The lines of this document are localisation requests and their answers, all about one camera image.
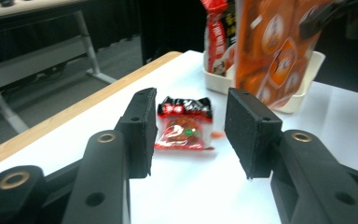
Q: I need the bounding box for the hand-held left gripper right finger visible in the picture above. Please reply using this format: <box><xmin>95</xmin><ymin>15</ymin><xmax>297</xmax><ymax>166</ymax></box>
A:
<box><xmin>224</xmin><ymin>87</ymin><xmax>358</xmax><ymax>224</ymax></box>

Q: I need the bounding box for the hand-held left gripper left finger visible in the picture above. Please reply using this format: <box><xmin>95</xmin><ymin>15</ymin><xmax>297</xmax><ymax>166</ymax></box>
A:
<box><xmin>62</xmin><ymin>87</ymin><xmax>158</xmax><ymax>224</ymax></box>

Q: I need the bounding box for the large orange snack bag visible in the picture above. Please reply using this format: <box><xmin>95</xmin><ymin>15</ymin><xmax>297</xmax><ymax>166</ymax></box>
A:
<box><xmin>234</xmin><ymin>0</ymin><xmax>337</xmax><ymax>109</ymax></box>

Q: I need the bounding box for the small red black snack packet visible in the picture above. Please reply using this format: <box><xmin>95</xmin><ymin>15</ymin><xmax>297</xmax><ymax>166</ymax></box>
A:
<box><xmin>154</xmin><ymin>95</ymin><xmax>215</xmax><ymax>152</ymax></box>

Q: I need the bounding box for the red and black food packet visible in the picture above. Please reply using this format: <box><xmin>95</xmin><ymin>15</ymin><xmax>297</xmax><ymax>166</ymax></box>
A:
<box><xmin>200</xmin><ymin>0</ymin><xmax>239</xmax><ymax>77</ymax></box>

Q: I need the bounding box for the white divided plastic container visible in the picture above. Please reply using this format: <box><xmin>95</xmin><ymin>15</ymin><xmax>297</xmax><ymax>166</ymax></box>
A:
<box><xmin>201</xmin><ymin>50</ymin><xmax>327</xmax><ymax>114</ymax></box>

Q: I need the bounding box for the white table sheet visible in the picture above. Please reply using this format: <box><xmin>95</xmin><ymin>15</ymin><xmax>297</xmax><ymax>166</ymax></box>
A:
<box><xmin>0</xmin><ymin>49</ymin><xmax>358</xmax><ymax>224</ymax></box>

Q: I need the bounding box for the white metal desk frame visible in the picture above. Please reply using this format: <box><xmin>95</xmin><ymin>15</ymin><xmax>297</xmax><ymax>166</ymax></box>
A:
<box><xmin>0</xmin><ymin>8</ymin><xmax>118</xmax><ymax>134</ymax></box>

